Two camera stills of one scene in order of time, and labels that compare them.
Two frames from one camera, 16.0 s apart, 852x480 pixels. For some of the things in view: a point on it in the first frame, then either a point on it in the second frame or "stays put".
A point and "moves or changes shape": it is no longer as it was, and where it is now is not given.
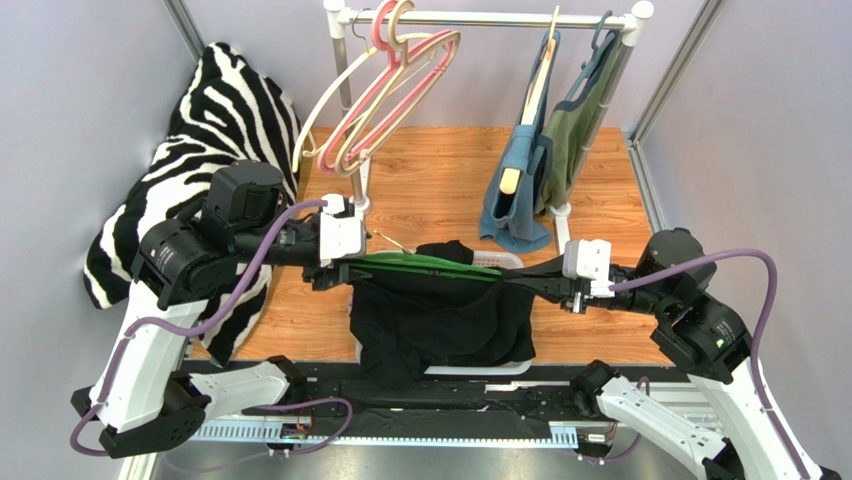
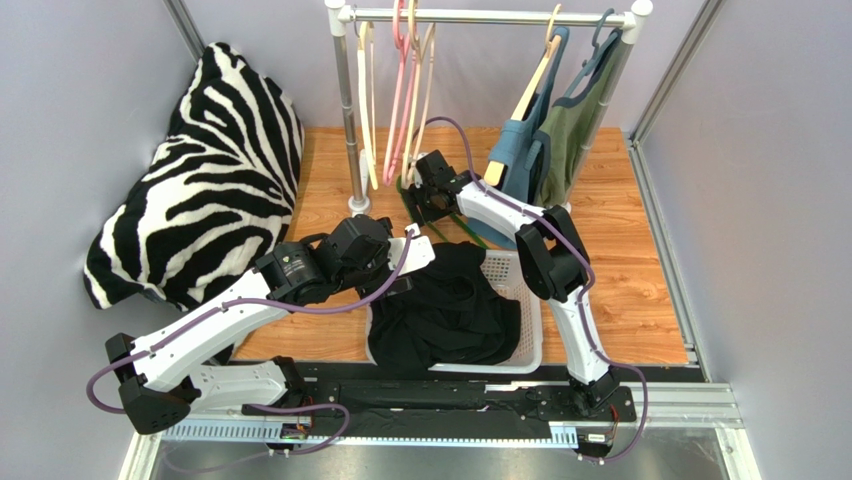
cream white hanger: [405, 38] → [362, 108]
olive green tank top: [567, 130] stays put
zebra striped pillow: [230, 110] stays put
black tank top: [403, 326] moves or changes shape
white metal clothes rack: [631, 27] stays put
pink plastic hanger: [380, 35] moves or changes shape
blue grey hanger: [596, 54] stays put
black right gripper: [570, 291] → [426, 202]
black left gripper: [322, 278] → [369, 288]
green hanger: [410, 264] → [430, 224]
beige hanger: [396, 20] → [413, 29]
